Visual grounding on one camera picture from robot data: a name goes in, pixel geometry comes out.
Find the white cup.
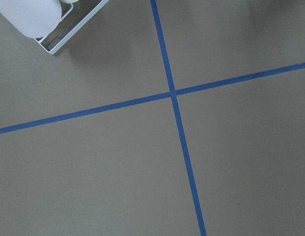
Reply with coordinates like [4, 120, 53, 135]
[0, 0, 62, 38]

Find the white wire cup rack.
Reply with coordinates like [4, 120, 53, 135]
[35, 0, 108, 55]

